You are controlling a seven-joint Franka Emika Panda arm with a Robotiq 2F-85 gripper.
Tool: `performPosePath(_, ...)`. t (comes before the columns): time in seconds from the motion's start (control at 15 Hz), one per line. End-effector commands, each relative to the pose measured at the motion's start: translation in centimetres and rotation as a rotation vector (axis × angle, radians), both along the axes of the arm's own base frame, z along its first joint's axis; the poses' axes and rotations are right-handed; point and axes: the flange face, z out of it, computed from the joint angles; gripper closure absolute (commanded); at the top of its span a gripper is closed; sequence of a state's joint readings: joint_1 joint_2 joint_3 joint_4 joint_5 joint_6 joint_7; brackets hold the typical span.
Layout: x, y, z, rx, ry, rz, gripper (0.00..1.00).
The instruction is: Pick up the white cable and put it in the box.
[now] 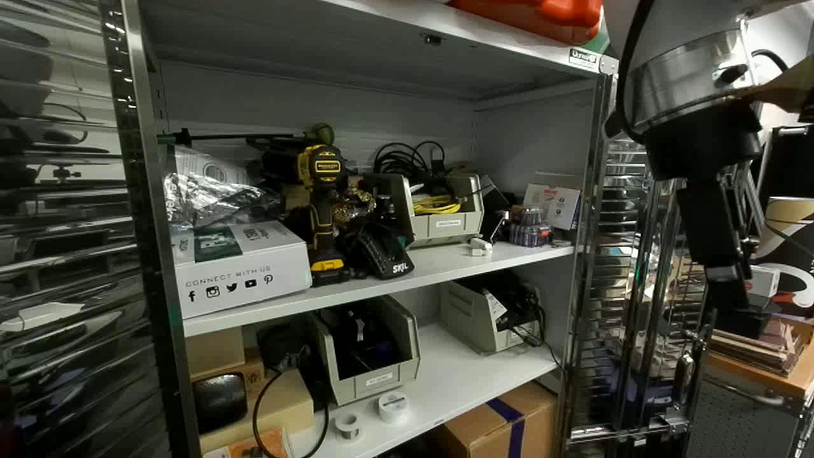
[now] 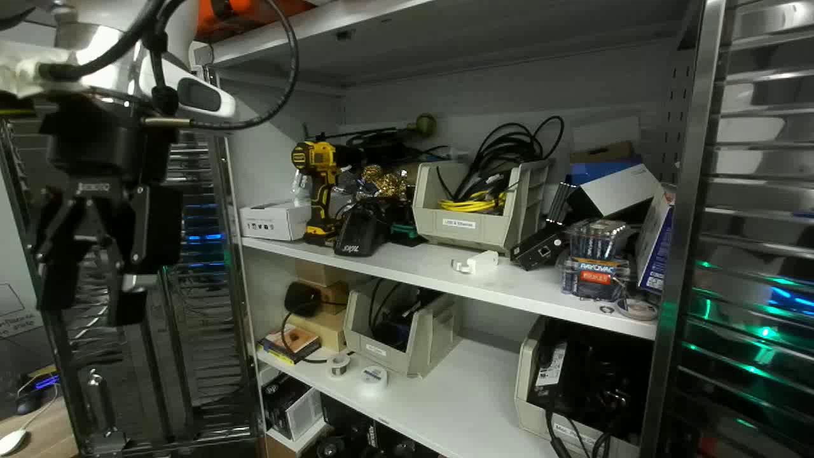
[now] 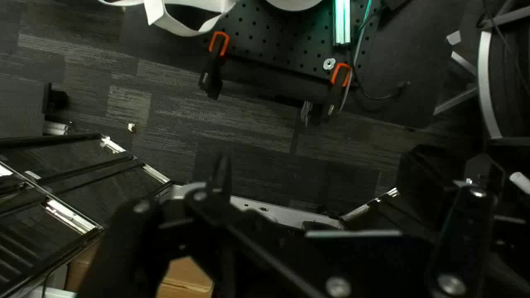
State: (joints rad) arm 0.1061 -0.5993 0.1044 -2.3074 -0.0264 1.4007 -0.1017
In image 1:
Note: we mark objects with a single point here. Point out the white box with red print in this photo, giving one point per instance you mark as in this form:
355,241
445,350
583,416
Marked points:
763,280

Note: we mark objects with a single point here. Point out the black battery charger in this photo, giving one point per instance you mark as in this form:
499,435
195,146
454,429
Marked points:
382,256

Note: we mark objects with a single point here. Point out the plain cardboard box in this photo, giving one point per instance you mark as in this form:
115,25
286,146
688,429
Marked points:
294,403

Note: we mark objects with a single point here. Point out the black power adapter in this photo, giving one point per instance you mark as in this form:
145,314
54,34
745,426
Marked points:
282,345

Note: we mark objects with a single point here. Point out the orange flat package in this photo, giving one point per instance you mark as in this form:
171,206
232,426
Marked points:
256,447

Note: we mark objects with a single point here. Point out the white printed retail box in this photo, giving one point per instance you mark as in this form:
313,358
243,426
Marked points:
555,204

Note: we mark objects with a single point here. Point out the large beige tape roll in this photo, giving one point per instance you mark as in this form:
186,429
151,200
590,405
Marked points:
791,210

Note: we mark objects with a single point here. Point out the orange plastic case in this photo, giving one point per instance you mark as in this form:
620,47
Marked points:
543,13

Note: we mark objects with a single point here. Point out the white carton with social icons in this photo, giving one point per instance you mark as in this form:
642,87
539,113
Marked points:
244,280

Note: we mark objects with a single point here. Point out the black mesh cabinet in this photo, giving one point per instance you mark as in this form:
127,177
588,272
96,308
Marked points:
738,424

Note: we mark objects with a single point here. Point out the black rod tool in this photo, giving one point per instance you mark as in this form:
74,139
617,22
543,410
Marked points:
220,135

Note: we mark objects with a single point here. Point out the small white tape roll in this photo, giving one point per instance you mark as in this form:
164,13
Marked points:
393,416
336,424

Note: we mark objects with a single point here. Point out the black round device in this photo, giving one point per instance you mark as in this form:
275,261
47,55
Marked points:
220,397

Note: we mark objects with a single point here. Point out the clear plastic bag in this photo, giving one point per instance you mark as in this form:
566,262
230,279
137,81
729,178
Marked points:
204,200

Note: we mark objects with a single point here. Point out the cardboard box with blue tape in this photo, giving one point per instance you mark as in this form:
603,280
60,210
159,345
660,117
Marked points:
475,429

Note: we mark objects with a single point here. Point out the white metal shelving unit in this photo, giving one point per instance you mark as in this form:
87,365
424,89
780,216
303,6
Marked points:
382,282

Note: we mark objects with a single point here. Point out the stack of books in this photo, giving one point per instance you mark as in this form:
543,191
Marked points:
745,345

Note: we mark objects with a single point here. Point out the white box with round print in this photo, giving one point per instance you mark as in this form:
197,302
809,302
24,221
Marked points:
200,160

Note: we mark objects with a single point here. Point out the small cardboard box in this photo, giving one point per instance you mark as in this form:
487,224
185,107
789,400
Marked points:
218,350

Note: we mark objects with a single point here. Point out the grey bin with black parts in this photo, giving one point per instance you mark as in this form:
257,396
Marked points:
373,384

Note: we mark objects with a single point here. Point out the steel tray rack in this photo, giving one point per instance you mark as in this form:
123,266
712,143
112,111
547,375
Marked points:
66,256

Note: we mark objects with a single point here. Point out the wooden desk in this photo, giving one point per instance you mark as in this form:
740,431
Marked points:
763,373

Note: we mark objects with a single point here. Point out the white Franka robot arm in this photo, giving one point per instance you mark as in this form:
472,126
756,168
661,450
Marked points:
703,76

